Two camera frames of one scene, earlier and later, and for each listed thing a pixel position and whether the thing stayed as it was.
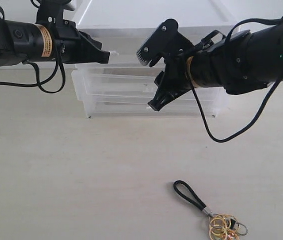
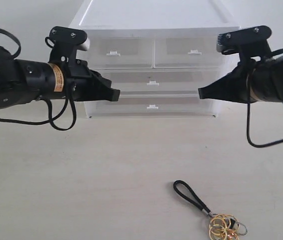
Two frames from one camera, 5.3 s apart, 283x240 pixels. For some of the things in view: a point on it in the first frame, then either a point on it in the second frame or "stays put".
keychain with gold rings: [221, 227] stays put
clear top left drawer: [123, 53] stays put
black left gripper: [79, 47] -> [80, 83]
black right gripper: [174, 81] -> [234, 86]
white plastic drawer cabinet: [123, 87] stays put
